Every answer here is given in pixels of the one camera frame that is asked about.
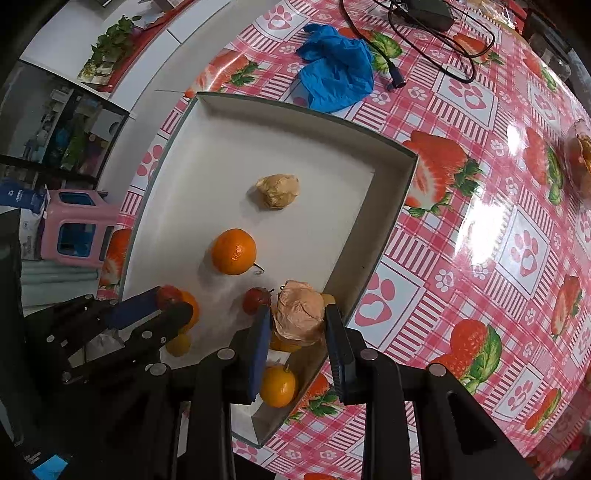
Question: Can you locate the red cherry tomato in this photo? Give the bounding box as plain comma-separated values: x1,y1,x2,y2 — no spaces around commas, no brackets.
156,285,183,310
242,287,273,315

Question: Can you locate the large orange citrus fruit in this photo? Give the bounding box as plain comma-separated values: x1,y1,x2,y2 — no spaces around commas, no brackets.
259,364,297,408

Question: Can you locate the papery husk physalis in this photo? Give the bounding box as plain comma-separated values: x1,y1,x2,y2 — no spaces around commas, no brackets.
273,280,325,347
256,174,301,209

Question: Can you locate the small orange mandarin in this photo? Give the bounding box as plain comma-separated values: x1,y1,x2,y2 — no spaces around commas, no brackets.
177,290,202,333
211,228,257,275

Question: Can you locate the small yellow kumquat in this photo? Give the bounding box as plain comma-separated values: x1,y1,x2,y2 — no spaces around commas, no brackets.
165,333,191,358

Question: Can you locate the orange citrus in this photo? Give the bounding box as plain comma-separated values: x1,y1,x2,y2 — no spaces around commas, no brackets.
270,330,301,353

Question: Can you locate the glass bowl of fruits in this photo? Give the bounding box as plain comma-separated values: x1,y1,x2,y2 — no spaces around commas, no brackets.
564,118,591,202

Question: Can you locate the pink plastic stool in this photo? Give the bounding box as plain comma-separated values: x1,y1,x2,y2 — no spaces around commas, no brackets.
40,189,119,269

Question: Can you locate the white tray with grey rim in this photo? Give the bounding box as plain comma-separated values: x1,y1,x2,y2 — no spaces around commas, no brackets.
118,91,419,449

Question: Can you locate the pink strawberry checked tablecloth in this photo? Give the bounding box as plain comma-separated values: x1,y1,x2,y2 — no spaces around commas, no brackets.
96,0,591,480

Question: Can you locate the potted green plant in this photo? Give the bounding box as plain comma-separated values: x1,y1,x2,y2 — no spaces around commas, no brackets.
77,15,141,85

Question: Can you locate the crumpled blue glove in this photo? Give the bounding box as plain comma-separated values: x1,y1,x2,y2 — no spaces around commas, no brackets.
297,23,374,113

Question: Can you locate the black power adapter with cable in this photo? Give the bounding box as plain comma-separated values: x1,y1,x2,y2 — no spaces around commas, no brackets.
338,0,498,91

